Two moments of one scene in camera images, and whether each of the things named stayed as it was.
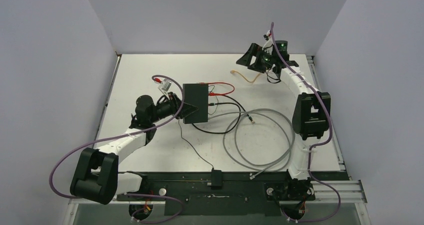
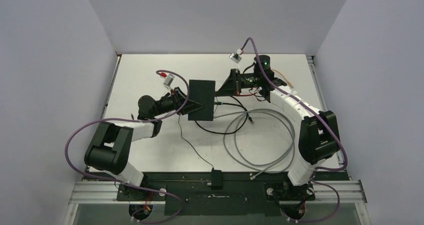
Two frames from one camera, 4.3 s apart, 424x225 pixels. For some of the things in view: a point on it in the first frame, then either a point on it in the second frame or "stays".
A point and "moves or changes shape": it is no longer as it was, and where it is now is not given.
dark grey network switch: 196,95 moves or changes shape
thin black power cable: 192,147 stays
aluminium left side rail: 106,99 stays
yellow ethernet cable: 233,71 moves or changes shape
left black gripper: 173,101 stays
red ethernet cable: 211,94 to 237,94
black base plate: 220,194 stays
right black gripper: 253,50 to 229,88
